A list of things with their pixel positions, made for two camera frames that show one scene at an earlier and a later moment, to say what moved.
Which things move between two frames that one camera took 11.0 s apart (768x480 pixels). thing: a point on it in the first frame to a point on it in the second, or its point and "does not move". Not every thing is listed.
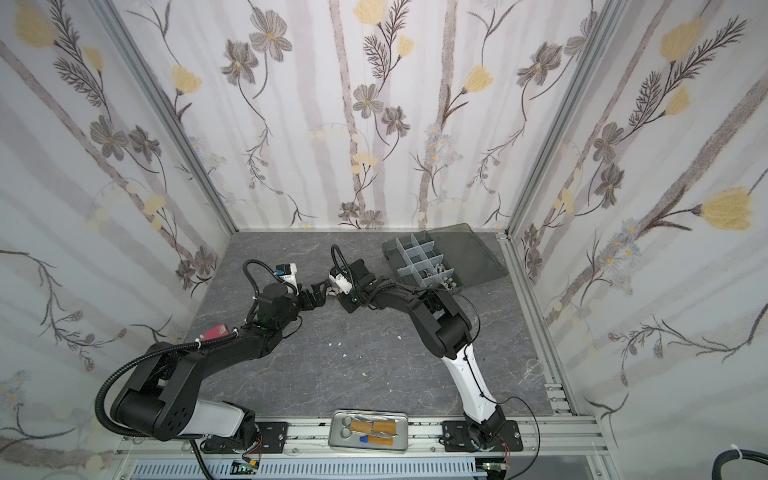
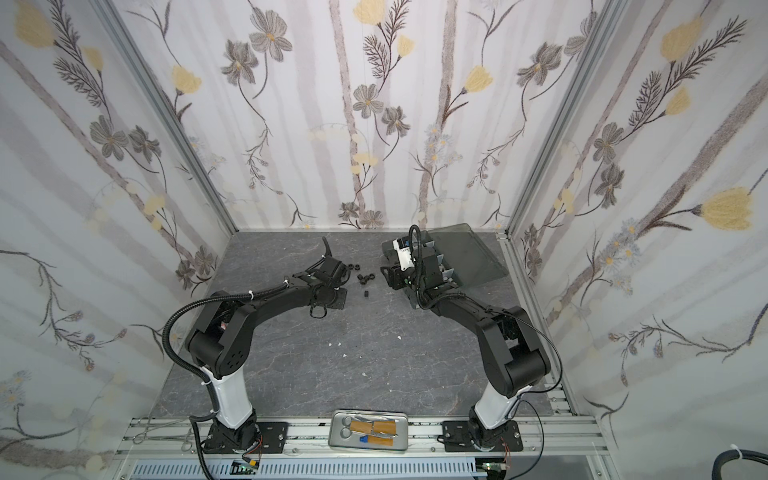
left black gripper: x=318 y=299 to x=341 y=304
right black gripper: x=347 y=297 to x=396 y=273
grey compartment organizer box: x=452 y=257 does not move
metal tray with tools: x=369 y=429 does not move
